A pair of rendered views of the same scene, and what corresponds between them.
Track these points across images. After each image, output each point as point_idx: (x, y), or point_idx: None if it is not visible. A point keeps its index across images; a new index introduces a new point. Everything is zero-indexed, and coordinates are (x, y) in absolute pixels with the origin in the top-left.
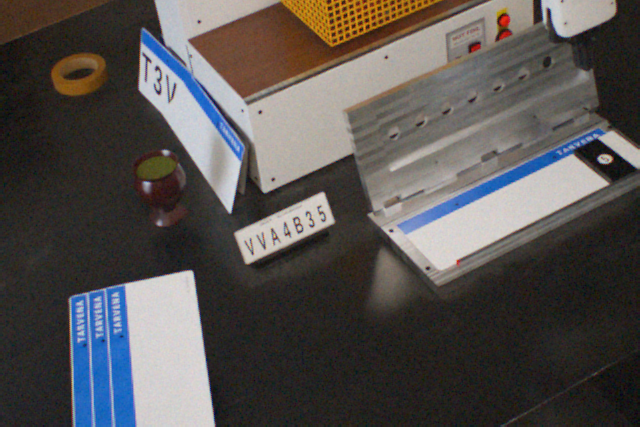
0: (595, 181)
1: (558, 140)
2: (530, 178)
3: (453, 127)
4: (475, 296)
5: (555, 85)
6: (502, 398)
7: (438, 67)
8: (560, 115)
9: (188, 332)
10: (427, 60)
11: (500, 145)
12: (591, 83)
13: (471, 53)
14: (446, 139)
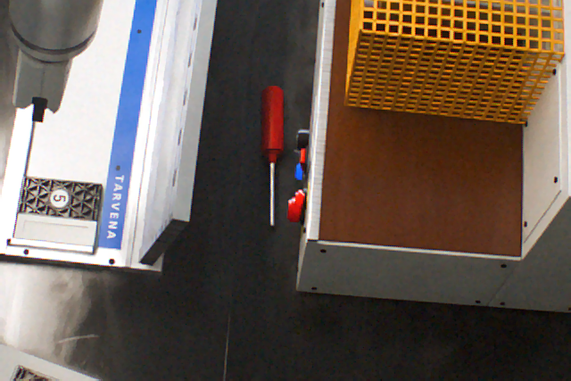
0: (46, 171)
1: (137, 192)
2: (109, 120)
3: (188, 36)
4: None
5: (165, 193)
6: None
7: None
8: (148, 197)
9: None
10: (317, 80)
11: (160, 105)
12: (146, 246)
13: (209, 46)
14: (186, 28)
